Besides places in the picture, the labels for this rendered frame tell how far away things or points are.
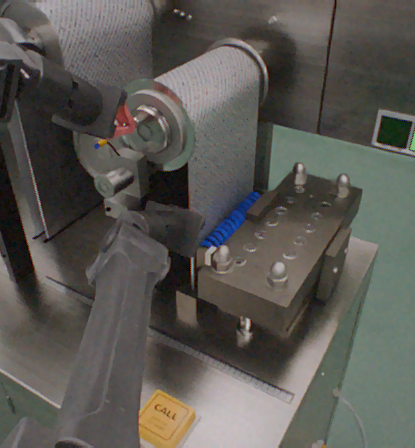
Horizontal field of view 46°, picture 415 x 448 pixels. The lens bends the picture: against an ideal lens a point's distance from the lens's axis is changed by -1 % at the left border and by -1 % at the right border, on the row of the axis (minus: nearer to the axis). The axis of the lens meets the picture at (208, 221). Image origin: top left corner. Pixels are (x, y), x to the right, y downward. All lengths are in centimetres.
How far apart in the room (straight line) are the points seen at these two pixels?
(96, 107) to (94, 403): 40
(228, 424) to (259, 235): 33
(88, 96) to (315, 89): 49
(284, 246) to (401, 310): 151
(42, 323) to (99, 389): 60
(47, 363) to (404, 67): 78
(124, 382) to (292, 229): 59
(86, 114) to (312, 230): 48
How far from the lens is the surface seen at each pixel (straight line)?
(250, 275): 81
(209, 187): 84
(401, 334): 224
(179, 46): 110
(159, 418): 77
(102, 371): 38
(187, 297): 90
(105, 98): 65
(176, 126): 73
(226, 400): 81
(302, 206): 98
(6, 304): 102
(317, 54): 97
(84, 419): 34
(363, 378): 204
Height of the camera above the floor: 157
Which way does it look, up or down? 36 degrees down
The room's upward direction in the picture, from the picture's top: straight up
